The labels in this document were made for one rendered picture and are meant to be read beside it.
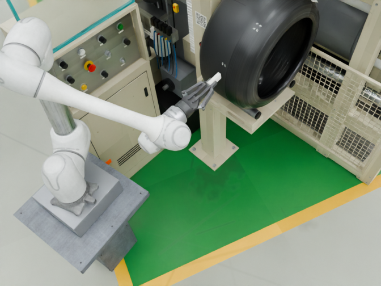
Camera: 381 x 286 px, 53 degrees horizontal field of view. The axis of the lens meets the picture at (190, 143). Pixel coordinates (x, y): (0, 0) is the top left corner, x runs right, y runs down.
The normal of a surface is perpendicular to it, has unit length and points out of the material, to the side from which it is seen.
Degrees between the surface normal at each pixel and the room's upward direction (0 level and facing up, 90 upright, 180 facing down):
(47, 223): 0
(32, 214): 0
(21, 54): 33
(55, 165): 5
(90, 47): 90
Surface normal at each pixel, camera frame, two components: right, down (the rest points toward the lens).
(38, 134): -0.07, -0.55
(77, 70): 0.71, 0.56
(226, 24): -0.51, -0.02
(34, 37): 0.66, -0.44
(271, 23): 0.22, 0.18
